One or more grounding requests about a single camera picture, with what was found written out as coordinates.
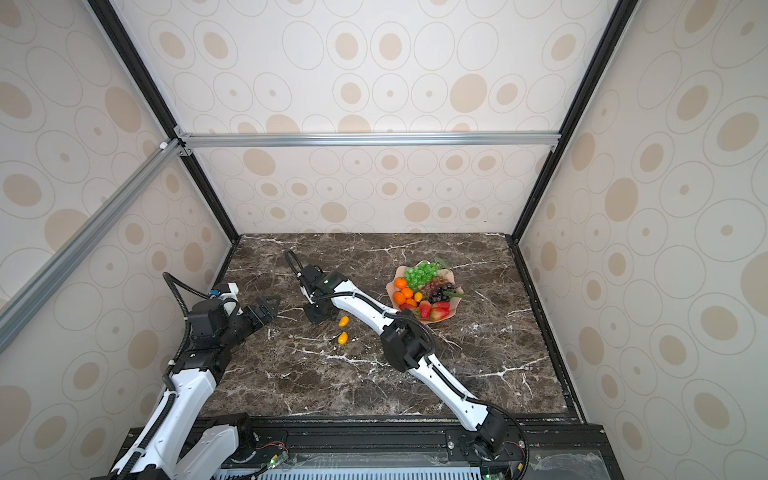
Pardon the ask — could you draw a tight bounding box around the strawberry red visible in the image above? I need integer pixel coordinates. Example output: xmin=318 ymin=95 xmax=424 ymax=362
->
xmin=419 ymin=301 xmax=432 ymax=320
xmin=430 ymin=302 xmax=451 ymax=321

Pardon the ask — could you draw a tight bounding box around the horizontal aluminium rail back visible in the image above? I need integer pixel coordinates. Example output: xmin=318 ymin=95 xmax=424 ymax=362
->
xmin=180 ymin=131 xmax=561 ymax=148

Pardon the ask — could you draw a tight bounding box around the black grape bunch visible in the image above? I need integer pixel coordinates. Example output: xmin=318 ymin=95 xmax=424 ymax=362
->
xmin=428 ymin=284 xmax=464 ymax=304

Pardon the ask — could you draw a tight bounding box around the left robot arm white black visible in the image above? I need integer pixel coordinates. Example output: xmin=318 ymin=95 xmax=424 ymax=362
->
xmin=105 ymin=272 xmax=281 ymax=479

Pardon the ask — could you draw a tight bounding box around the diagonal aluminium rail left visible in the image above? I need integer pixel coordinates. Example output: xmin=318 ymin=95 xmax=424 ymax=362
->
xmin=1 ymin=139 xmax=182 ymax=350

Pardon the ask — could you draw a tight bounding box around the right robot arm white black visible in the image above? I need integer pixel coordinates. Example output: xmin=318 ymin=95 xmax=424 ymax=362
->
xmin=284 ymin=249 xmax=528 ymax=462

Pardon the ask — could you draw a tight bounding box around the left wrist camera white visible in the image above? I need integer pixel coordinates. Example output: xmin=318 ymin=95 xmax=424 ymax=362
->
xmin=209 ymin=283 xmax=242 ymax=315

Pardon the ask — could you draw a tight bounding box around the black frame post left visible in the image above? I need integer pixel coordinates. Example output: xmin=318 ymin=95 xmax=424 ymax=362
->
xmin=87 ymin=0 xmax=240 ymax=244

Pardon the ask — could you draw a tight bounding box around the black frame post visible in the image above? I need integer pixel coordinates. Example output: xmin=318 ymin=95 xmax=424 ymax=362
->
xmin=87 ymin=0 xmax=240 ymax=244
xmin=507 ymin=0 xmax=638 ymax=246

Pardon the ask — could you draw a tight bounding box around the black frame post right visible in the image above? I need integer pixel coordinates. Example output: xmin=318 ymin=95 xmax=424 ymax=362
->
xmin=507 ymin=0 xmax=638 ymax=246

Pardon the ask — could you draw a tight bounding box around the red grape bunch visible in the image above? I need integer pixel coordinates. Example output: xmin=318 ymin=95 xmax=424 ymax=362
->
xmin=419 ymin=275 xmax=453 ymax=301

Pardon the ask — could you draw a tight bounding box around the green grape bunch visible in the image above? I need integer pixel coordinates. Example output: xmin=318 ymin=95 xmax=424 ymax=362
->
xmin=404 ymin=259 xmax=447 ymax=293

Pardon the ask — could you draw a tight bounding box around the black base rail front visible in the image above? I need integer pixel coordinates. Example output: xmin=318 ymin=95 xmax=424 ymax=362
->
xmin=181 ymin=413 xmax=623 ymax=479

